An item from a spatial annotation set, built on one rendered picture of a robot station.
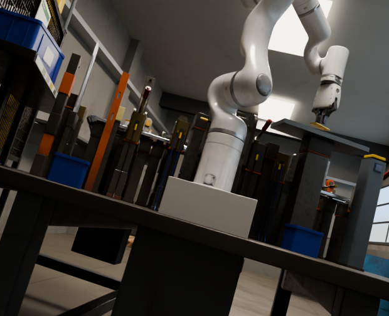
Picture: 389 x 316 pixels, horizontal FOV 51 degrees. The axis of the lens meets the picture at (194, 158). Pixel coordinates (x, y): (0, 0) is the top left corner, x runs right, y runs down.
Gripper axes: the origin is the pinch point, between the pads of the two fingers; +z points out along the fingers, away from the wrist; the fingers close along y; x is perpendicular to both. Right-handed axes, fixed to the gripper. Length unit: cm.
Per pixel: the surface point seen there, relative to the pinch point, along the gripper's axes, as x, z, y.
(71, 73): 89, 11, 47
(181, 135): 45, 22, 26
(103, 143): 69, 33, 42
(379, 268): -375, 43, 209
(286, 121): 18.7, 7.7, -1.6
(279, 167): 3.2, 21.3, 13.2
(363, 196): -20.4, 24.7, -11.6
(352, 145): -7.9, 7.6, -11.0
